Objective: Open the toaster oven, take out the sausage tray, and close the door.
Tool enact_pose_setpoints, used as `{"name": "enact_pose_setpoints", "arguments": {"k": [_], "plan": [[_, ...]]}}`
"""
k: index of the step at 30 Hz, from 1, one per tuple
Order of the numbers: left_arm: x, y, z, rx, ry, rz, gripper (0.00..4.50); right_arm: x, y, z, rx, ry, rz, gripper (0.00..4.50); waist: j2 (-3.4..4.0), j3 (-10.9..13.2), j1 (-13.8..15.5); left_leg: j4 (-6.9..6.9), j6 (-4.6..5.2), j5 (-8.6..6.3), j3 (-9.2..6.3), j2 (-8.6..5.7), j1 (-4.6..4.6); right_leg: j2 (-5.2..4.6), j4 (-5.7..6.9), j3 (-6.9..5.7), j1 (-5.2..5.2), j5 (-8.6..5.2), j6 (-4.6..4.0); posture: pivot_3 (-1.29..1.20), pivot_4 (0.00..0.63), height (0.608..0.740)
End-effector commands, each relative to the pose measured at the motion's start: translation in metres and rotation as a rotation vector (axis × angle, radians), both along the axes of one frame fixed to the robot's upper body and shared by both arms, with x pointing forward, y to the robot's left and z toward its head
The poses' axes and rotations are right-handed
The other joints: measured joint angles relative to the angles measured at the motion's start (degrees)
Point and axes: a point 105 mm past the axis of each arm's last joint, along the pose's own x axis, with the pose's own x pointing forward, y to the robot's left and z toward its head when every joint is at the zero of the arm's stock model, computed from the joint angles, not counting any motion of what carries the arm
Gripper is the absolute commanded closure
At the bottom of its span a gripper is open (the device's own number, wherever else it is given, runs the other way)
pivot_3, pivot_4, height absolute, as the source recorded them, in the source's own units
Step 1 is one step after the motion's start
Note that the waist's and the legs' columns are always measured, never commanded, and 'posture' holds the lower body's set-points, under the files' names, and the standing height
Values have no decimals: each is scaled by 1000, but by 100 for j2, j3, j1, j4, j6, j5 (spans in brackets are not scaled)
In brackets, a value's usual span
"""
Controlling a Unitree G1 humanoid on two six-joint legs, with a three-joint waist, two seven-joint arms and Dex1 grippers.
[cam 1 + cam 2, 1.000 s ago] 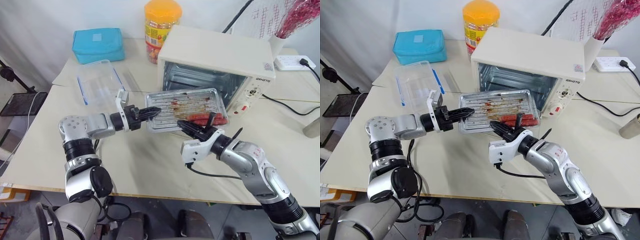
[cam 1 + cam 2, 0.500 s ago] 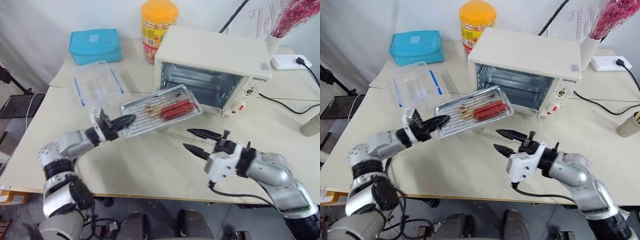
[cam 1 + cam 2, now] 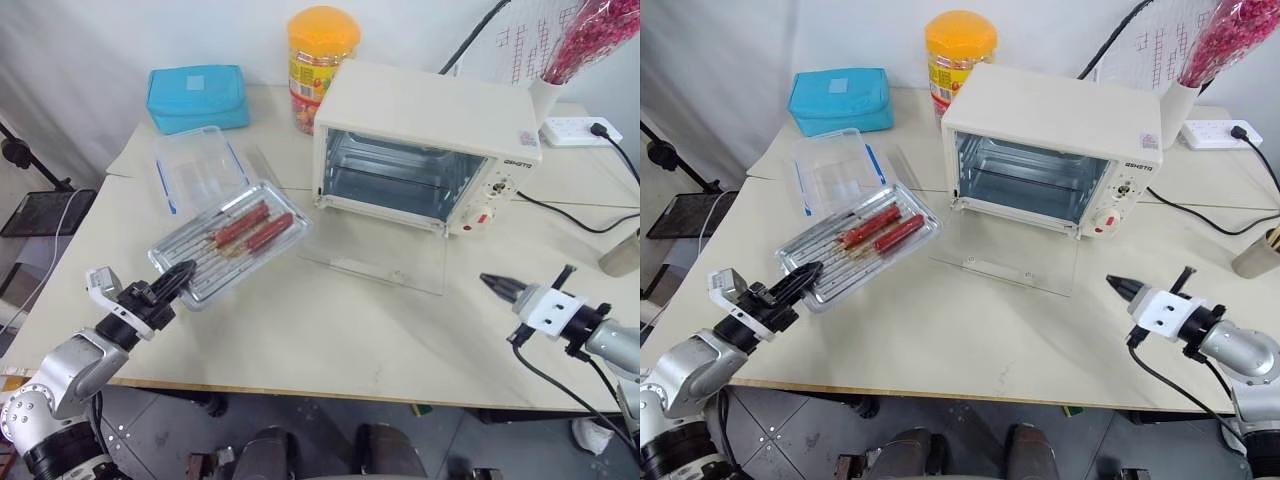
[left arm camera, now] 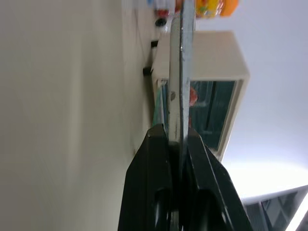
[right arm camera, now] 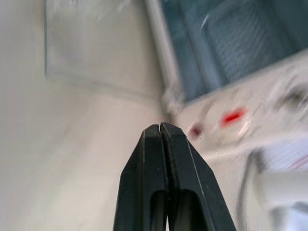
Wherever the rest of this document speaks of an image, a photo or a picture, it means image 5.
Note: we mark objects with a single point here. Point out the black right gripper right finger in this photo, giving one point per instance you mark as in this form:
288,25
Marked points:
192,192

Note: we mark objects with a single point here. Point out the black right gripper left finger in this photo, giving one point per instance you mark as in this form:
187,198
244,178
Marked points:
142,173

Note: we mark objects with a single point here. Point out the white toaster oven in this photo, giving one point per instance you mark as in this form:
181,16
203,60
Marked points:
264,120

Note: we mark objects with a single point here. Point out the blue-grey tray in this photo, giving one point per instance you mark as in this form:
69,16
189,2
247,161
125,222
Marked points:
235,43

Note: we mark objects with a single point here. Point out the small dark red indicator light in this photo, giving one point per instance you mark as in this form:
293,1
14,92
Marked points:
196,131

